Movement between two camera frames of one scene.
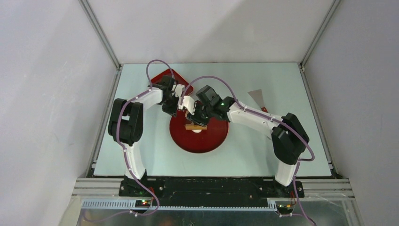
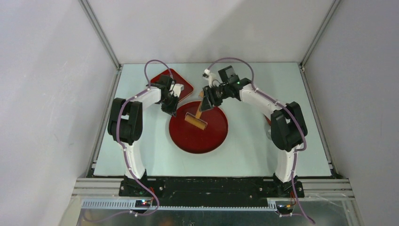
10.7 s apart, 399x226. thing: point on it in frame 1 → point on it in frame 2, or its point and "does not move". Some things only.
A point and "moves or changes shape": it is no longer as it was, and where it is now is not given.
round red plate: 207,141 does not move
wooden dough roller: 190,126 moves or changes shape
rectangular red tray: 176,76 does not move
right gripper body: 201,114 → 217,94
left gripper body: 170,106 does not move
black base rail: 170,191 does not move
